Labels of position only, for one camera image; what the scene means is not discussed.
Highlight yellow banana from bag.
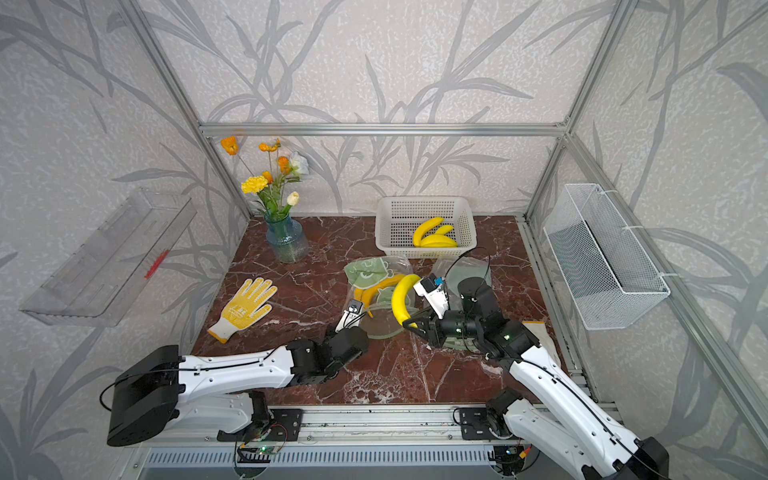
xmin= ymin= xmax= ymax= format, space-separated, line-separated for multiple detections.
xmin=391 ymin=274 xmax=420 ymax=329

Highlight zip-top bag with bananas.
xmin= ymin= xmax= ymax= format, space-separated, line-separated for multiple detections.
xmin=344 ymin=256 xmax=413 ymax=340

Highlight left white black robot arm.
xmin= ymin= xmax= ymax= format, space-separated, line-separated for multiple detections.
xmin=107 ymin=326 xmax=370 ymax=447

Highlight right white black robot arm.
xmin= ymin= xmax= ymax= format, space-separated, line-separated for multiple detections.
xmin=391 ymin=275 xmax=669 ymax=479

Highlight bananas in left bag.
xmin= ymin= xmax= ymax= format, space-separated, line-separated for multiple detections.
xmin=353 ymin=274 xmax=404 ymax=308

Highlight white work glove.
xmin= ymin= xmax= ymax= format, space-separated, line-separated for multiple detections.
xmin=523 ymin=321 xmax=562 ymax=367

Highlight yellow work glove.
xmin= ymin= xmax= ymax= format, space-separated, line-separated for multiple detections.
xmin=207 ymin=277 xmax=278 ymax=343

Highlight left circuit board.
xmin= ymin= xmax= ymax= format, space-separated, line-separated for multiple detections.
xmin=235 ymin=444 xmax=283 ymax=464

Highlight circuit board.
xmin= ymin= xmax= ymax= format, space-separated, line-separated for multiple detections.
xmin=235 ymin=444 xmax=283 ymax=464
xmin=489 ymin=445 xmax=537 ymax=477

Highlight white plastic basket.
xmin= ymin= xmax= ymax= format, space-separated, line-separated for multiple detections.
xmin=375 ymin=196 xmax=477 ymax=259

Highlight blue glass vase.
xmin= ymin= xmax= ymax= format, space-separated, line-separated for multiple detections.
xmin=266 ymin=216 xmax=309 ymax=263

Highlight right circuit board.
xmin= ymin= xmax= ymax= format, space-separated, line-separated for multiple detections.
xmin=489 ymin=445 xmax=537 ymax=477

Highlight artificial flower bouquet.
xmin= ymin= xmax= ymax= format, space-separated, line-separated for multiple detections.
xmin=241 ymin=139 xmax=309 ymax=223

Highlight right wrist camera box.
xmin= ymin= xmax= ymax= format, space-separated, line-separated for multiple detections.
xmin=414 ymin=274 xmax=449 ymax=319

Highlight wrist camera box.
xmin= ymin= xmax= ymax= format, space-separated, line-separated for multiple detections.
xmin=414 ymin=274 xmax=449 ymax=319
xmin=335 ymin=300 xmax=365 ymax=333

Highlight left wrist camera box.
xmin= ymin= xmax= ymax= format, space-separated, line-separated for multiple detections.
xmin=335 ymin=300 xmax=365 ymax=333

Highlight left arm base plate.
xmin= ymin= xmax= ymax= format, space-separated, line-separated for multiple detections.
xmin=216 ymin=408 xmax=304 ymax=443

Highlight aluminium front rail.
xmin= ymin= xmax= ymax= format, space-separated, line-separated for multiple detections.
xmin=139 ymin=404 xmax=504 ymax=447

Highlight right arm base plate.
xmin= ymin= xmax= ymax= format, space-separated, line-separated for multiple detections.
xmin=453 ymin=407 xmax=513 ymax=441

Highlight white wire mesh basket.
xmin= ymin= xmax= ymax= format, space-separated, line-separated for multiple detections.
xmin=544 ymin=183 xmax=670 ymax=331

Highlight clear acrylic wall shelf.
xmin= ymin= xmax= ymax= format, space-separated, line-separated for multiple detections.
xmin=20 ymin=188 xmax=197 ymax=327

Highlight aluminium frame crossbar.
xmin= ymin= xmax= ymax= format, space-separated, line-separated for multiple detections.
xmin=199 ymin=123 xmax=566 ymax=137

